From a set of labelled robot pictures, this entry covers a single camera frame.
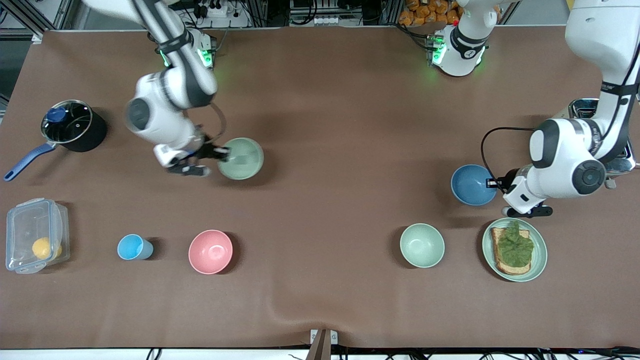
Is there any brown table mat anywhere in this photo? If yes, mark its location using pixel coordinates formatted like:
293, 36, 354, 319
0, 26, 640, 350

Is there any green lettuce leaf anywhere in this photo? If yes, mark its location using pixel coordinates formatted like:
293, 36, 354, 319
497, 221, 535, 268

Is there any beige chrome toaster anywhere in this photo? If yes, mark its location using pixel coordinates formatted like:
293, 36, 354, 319
567, 98, 638, 190

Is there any aluminium frame profile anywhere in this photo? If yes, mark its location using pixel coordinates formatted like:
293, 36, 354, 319
0, 0, 77, 44

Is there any pink bowl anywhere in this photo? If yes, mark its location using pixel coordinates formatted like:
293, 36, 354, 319
188, 229, 234, 275

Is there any orange snack bag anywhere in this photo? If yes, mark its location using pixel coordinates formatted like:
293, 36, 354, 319
398, 0, 462, 27

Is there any green plate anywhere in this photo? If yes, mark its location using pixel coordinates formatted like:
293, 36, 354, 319
482, 217, 549, 283

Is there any yellow round fruit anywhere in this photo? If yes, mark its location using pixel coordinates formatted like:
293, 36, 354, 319
31, 237, 63, 261

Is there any clear plastic lidded container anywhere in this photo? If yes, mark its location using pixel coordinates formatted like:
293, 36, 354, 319
5, 198, 71, 275

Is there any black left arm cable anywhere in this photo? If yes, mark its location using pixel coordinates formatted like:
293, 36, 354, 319
481, 126, 537, 187

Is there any metal bracket with post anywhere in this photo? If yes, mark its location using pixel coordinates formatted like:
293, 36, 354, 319
310, 328, 339, 360

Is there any blue bowl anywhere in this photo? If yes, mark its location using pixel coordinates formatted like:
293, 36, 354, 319
450, 164, 499, 207

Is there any black pot with blue handle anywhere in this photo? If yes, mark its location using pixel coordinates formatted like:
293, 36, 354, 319
3, 99, 108, 182

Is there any green bowl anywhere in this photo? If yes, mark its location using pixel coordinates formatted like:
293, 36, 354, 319
217, 137, 265, 181
399, 223, 446, 269

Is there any blue cup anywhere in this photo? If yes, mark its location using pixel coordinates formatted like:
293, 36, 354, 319
117, 233, 155, 261

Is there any glass lid with blue knob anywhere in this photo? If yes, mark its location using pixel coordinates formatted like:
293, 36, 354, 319
41, 99, 94, 145

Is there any white power strip with plugs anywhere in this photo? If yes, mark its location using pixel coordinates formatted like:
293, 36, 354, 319
190, 0, 251, 29

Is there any bread slice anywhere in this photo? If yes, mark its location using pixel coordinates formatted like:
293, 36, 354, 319
490, 227, 532, 276

